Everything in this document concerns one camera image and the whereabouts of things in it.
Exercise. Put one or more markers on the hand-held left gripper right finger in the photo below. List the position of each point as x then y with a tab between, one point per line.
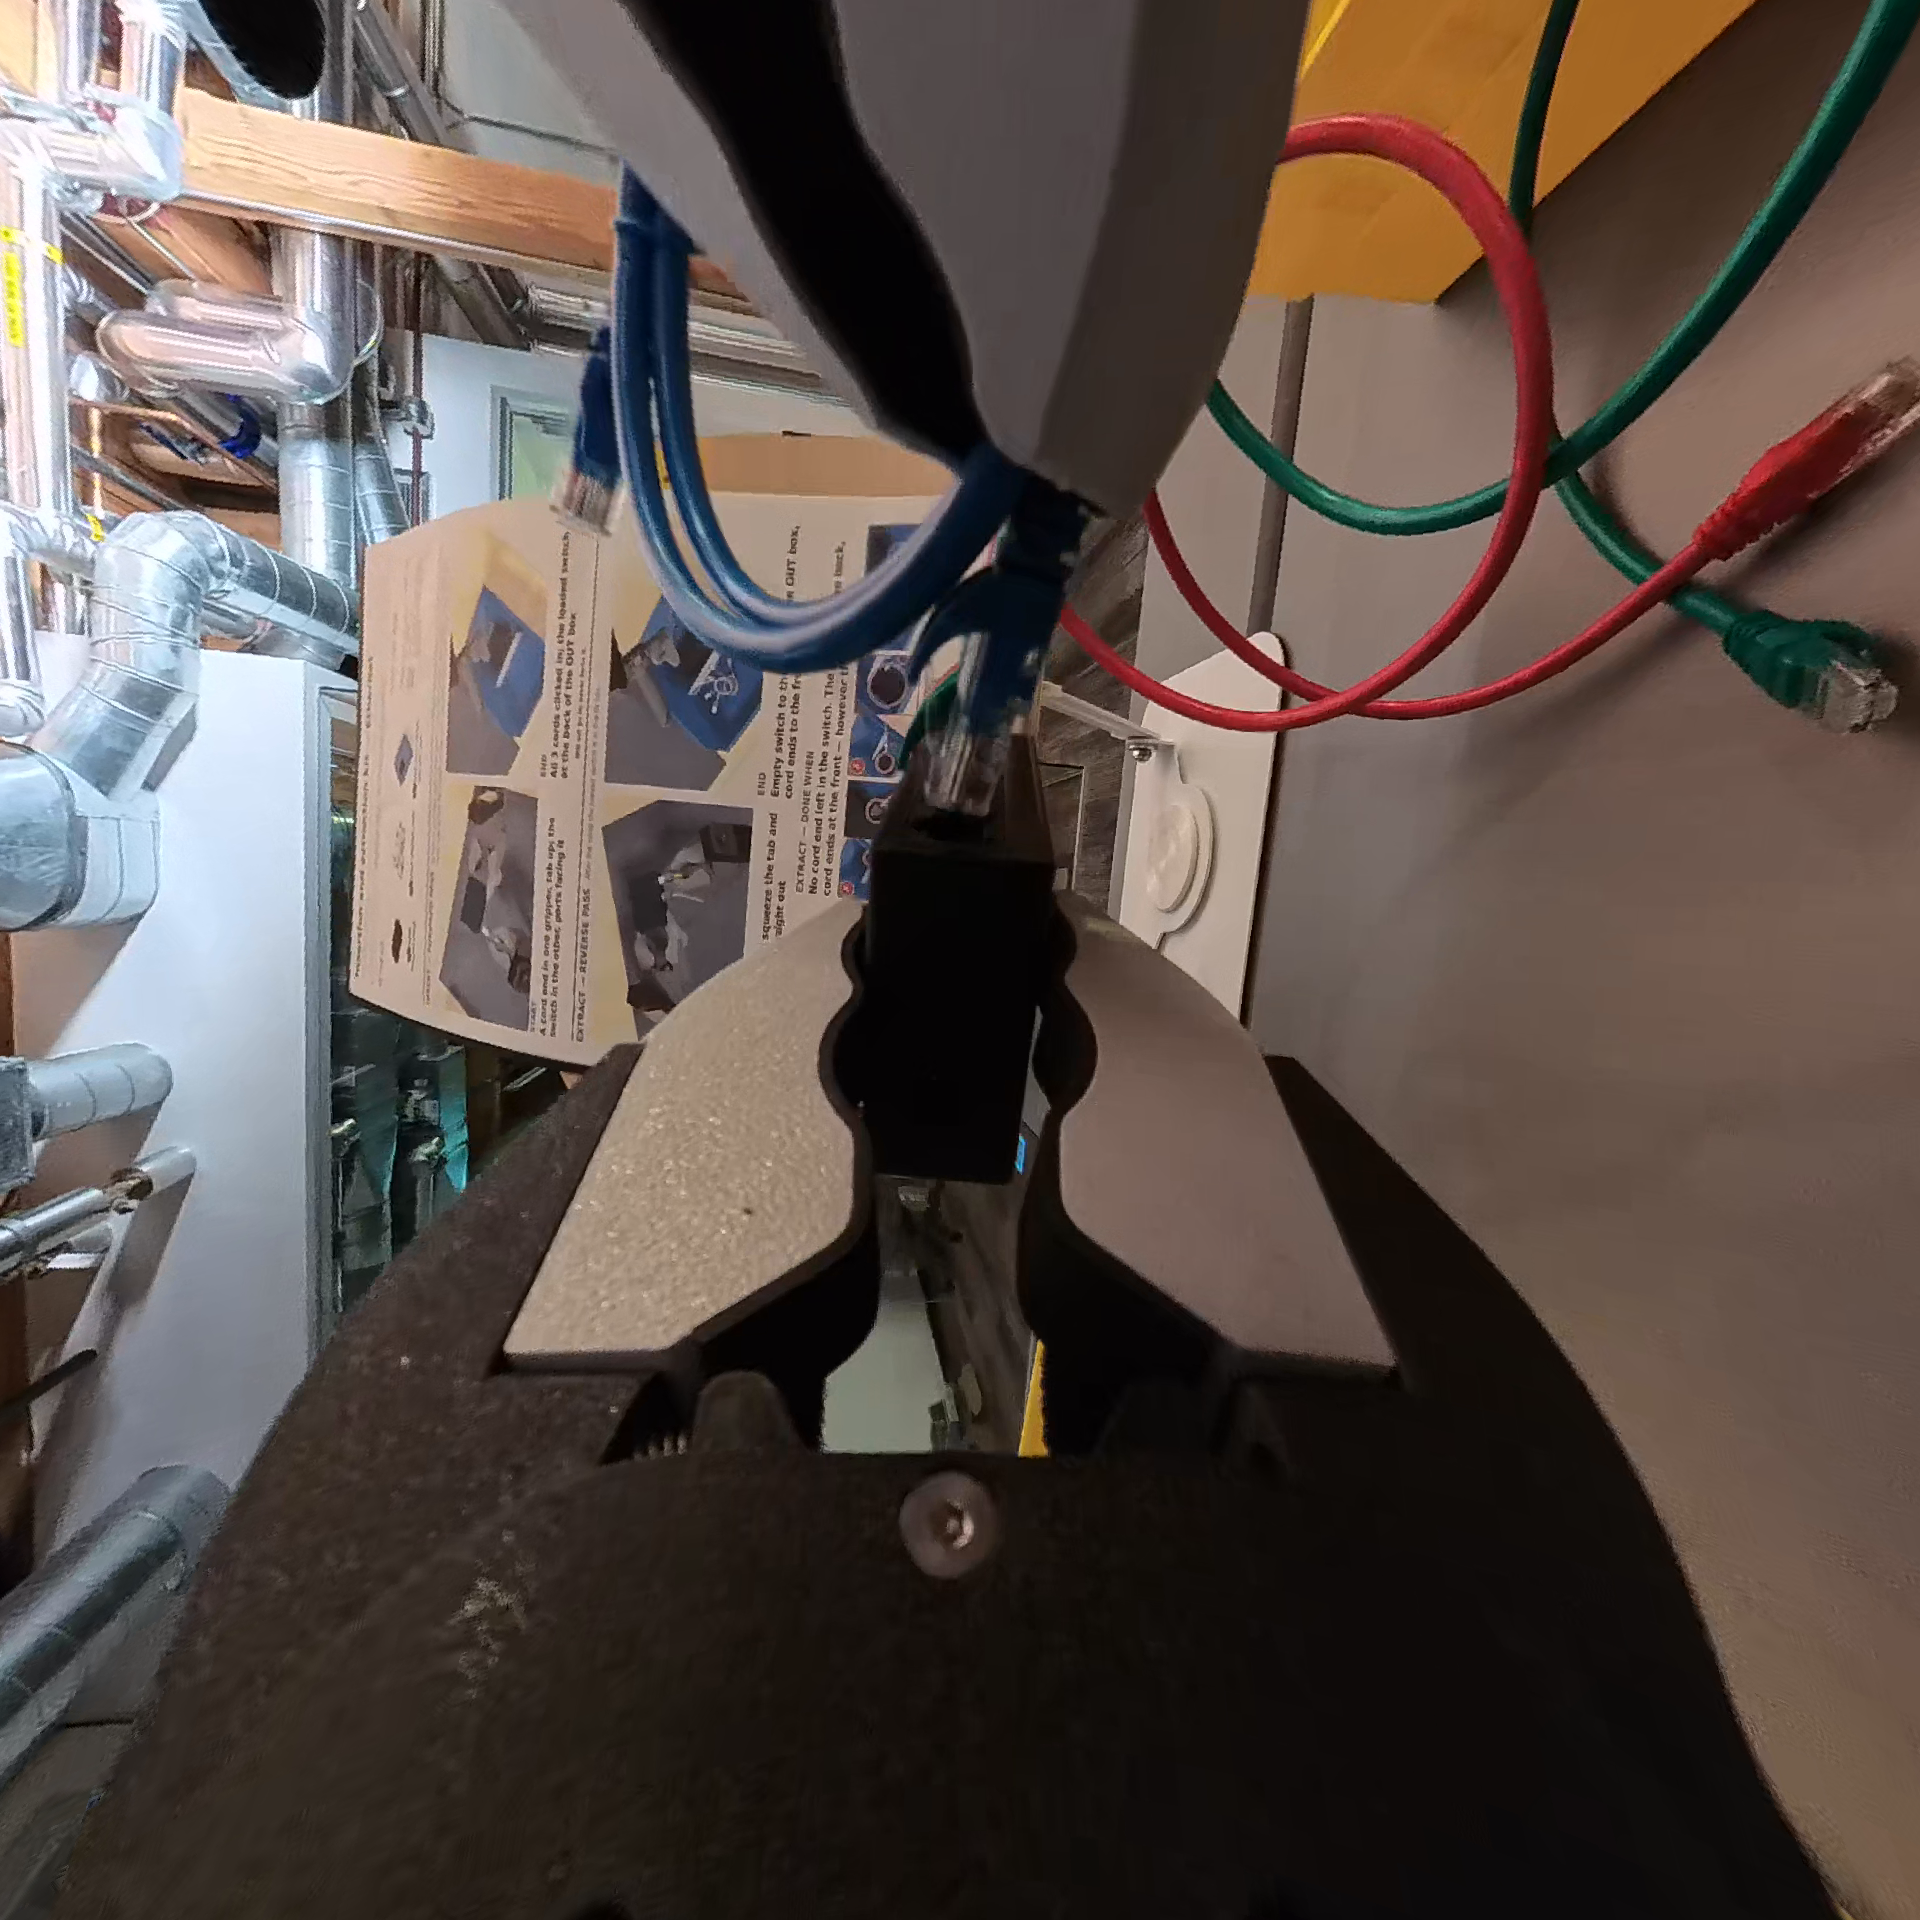
1214	1200

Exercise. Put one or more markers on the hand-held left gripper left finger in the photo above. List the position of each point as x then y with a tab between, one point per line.
704	1184

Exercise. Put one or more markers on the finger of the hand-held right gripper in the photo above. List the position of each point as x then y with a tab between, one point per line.
1110	224
764	255

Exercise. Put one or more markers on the black network switch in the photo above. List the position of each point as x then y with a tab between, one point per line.
961	1020

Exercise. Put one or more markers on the white sign stand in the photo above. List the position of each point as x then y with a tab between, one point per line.
1223	930

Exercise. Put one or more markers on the wooden board with instruction sheet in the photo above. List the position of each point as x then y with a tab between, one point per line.
495	674

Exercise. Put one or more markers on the shiny insulated pipe cluster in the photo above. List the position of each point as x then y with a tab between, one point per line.
224	339

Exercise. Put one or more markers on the grey metal pipe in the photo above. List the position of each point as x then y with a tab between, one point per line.
91	1209

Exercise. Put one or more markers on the brown wooden rail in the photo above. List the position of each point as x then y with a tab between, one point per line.
374	181

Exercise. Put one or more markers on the silver spiral duct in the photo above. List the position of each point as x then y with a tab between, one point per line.
91	1591
322	481

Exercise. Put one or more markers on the black round pedestal base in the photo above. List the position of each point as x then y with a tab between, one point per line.
262	45

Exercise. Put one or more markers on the silver elbow duct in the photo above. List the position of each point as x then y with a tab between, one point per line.
134	601

